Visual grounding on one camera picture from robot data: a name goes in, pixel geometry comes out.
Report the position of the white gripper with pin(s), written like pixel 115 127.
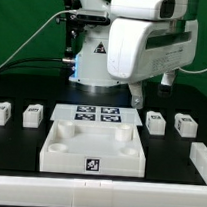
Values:
pixel 139 50

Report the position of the white square tabletop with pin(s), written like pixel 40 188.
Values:
pixel 81 147

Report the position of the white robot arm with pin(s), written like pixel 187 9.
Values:
pixel 91 61

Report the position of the white tag base sheet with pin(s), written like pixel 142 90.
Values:
pixel 96 114

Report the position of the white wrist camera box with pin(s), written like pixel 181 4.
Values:
pixel 143 9

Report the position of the white right obstacle wall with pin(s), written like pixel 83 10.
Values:
pixel 198 155

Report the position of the black camera on mount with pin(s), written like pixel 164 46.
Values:
pixel 78 14

